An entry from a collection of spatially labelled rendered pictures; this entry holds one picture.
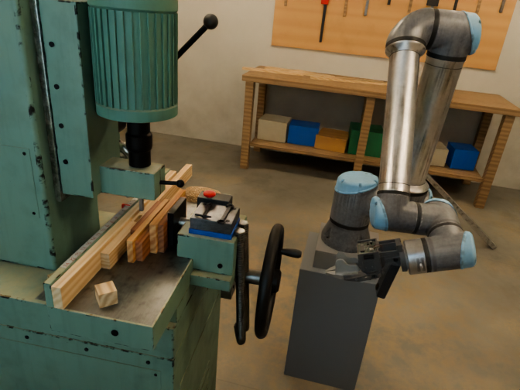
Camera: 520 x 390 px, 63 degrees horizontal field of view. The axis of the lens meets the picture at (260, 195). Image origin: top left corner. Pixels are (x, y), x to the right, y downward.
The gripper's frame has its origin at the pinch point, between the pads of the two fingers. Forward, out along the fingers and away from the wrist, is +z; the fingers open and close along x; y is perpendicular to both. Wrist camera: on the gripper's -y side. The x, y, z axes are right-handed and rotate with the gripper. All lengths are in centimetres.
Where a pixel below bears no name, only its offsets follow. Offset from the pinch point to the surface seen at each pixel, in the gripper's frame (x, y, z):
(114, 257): 27, 29, 41
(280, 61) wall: -322, 32, 50
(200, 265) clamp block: 20.6, 20.2, 25.7
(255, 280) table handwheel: 12.9, 9.3, 16.8
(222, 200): 10.5, 31.2, 19.6
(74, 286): 40, 31, 43
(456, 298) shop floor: -112, -102, -50
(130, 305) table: 39, 25, 33
